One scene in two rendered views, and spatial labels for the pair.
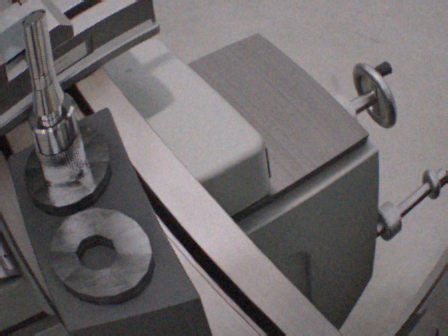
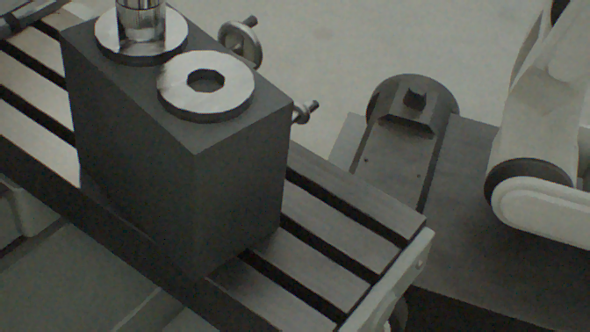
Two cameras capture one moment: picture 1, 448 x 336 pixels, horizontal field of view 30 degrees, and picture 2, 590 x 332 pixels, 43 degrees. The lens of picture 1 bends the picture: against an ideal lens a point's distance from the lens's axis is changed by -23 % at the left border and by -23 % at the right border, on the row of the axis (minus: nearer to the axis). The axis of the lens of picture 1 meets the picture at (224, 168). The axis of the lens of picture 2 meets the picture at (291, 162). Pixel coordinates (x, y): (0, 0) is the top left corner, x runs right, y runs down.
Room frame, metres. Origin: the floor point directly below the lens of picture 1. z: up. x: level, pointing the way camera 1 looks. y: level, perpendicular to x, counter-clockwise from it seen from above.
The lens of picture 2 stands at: (-0.03, 0.33, 1.56)
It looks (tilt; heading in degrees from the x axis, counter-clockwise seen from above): 45 degrees down; 326
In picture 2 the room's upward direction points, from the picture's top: 7 degrees clockwise
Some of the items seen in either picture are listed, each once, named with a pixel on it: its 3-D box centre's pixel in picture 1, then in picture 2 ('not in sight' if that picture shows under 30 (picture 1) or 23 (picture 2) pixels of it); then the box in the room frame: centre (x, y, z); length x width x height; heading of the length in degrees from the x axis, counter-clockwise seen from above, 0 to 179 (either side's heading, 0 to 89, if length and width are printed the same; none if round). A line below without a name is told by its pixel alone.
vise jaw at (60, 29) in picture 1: (42, 21); not in sight; (0.95, 0.21, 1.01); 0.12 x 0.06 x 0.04; 26
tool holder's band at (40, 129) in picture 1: (50, 115); not in sight; (0.55, 0.13, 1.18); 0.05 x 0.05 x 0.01
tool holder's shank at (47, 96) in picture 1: (40, 63); not in sight; (0.55, 0.13, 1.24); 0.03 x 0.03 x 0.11
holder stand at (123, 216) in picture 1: (107, 281); (175, 130); (0.51, 0.12, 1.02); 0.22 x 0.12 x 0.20; 14
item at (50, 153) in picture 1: (57, 142); (140, 4); (0.55, 0.13, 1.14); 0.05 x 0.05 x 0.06
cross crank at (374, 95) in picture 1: (361, 103); (228, 54); (1.07, -0.23, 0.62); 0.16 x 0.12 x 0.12; 115
